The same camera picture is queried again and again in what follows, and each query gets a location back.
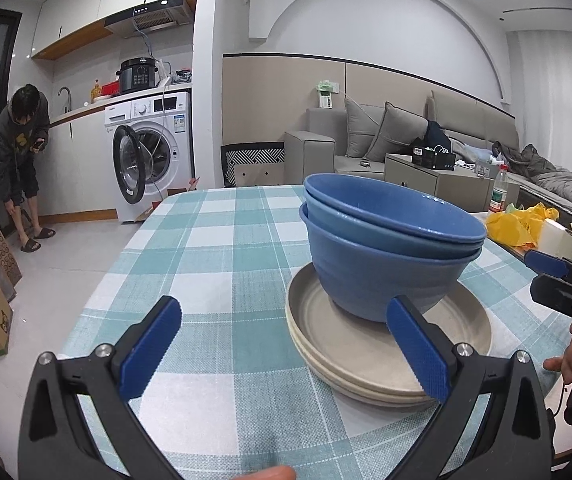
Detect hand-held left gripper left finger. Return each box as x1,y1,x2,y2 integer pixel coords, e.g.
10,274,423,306
17,296,189,480

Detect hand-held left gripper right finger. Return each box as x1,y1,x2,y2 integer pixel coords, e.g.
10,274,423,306
386,296,556,480

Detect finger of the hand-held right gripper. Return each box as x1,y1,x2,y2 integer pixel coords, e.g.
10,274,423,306
530,272,572,331
524,250,572,286

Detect beige plate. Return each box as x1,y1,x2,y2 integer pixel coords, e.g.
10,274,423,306
287,320,439,401
286,261,493,393
306,360,439,409

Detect blue bowl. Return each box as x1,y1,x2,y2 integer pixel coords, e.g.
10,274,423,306
302,173,487,261
299,202,484,323

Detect person's right hand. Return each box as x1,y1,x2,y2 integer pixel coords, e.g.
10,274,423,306
542,320,572,386

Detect person's left hand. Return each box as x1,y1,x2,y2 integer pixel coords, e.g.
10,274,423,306
241,465,297,480

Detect white paper cup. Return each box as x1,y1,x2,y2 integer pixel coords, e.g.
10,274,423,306
536,219,572,261

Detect yellow plastic bag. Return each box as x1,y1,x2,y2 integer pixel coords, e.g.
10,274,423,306
484,202,560,250

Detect dark grey duvet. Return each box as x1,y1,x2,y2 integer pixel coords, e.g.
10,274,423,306
490,141,572,201

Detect plastic water bottle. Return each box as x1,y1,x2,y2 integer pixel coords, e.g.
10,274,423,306
488,164,510,213

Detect teal checkered tablecloth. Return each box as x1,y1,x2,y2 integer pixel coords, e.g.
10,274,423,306
61,185,566,480

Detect grey box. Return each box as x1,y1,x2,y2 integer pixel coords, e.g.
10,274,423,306
474,157,509,178

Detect black box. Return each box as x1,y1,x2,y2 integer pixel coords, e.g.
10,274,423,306
411,146,457,171

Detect grey side cabinet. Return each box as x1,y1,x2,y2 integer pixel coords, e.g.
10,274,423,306
383,152,521,213

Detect bed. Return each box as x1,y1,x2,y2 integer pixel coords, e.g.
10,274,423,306
426,91,572,241

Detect white curtain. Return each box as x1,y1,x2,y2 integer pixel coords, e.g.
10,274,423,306
508,30,572,181

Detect red cardboard box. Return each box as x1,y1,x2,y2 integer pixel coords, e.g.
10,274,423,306
133,176,201,223

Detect dark clothes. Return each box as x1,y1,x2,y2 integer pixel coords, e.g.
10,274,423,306
413,121,454,153

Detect white counter cabinet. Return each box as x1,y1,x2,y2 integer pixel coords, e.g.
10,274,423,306
26,102,119,226

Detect grey cushion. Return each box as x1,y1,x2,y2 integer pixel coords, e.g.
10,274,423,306
344,97,389,158
366,101,429,161

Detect black white patterned mat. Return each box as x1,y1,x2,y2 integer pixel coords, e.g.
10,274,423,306
221,142,287,188

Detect grey sofa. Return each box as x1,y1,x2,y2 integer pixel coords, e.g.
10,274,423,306
284,107,417,187

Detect white washing machine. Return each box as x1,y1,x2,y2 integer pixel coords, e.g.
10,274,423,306
103,91,197,224

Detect black pressure cooker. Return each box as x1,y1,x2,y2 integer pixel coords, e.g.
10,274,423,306
117,57,161,95

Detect steel range hood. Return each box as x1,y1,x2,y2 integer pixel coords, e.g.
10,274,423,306
104,0,193,39

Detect green white wall device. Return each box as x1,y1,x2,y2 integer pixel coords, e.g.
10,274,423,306
317,79,341,109

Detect white wall cabinets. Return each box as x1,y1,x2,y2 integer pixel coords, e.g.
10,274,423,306
31,0,201,61

